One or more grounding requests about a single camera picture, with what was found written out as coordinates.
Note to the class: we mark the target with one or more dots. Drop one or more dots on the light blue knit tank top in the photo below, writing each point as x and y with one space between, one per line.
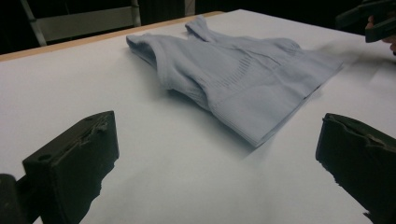
236 81

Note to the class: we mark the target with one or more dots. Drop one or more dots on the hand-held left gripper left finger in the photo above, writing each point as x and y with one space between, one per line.
70 161

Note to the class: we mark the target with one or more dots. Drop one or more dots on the grey metal stand frame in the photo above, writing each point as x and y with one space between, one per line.
82 21

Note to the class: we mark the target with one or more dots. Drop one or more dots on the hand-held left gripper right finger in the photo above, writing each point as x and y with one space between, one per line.
358 155

